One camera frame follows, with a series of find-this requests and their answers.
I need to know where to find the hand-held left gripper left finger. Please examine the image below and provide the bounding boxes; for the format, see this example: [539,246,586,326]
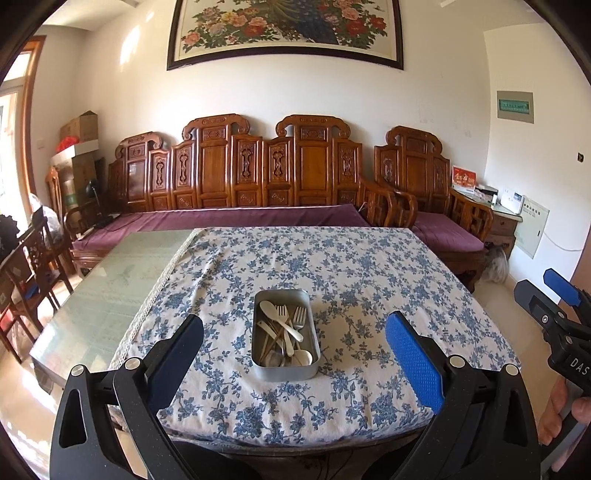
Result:
[48,314,205,480]

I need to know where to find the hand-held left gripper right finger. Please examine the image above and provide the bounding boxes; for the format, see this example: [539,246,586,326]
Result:
[385,311,541,480]

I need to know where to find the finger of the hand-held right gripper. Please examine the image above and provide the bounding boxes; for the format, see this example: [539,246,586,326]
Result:
[542,268,591,324]
[514,279,568,340]

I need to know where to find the rectangular metal tin tray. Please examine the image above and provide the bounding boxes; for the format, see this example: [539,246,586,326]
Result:
[250,289,322,381]

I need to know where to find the white plastic fork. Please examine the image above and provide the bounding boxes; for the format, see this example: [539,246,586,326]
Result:
[276,305,304,343]

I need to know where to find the metal fork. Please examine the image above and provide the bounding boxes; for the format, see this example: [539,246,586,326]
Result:
[284,306,308,344]

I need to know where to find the person's right hand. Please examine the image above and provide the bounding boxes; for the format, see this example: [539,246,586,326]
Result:
[538,376,591,446]

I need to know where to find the grey fluffy mop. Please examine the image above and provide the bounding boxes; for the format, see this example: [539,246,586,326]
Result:
[485,247,509,284]

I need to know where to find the wooden side table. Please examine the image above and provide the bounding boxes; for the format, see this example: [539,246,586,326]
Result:
[487,203,522,250]

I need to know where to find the white tabletop device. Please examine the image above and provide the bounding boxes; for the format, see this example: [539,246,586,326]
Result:
[499,188,525,213]

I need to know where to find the blue floral tablecloth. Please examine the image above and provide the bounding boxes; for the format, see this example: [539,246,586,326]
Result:
[108,227,522,446]

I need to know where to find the red desk calendar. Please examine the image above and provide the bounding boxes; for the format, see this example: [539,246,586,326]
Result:
[451,165,476,189]

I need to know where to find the dark wooden dining chair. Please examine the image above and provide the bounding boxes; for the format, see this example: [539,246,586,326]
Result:
[0,222,75,344]

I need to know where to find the carved wooden armchair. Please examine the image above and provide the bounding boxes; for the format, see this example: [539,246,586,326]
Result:
[374,126,494,289]

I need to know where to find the carved wooden sofa bench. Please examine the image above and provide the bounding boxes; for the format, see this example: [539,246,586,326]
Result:
[62,114,398,278]

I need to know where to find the large cardboard box green label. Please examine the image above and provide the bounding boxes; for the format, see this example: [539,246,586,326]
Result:
[69,154,105,214]

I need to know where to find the flat white box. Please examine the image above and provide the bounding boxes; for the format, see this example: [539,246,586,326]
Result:
[50,142,100,168]

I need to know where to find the open cardboard box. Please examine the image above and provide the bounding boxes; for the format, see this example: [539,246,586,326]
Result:
[59,111,99,144]

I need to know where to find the framed peacock flower painting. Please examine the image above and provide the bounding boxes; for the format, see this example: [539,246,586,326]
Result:
[167,0,404,71]

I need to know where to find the white wall cable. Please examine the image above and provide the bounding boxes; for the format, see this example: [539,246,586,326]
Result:
[544,231,583,252]

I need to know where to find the white wall distribution box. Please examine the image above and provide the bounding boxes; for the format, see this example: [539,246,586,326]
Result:
[514,195,550,259]

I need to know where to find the grey wall panel green label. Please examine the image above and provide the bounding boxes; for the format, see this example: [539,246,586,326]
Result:
[496,91,535,124]

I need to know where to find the wooden door frame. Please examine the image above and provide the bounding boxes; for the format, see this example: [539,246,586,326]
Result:
[0,34,48,204]

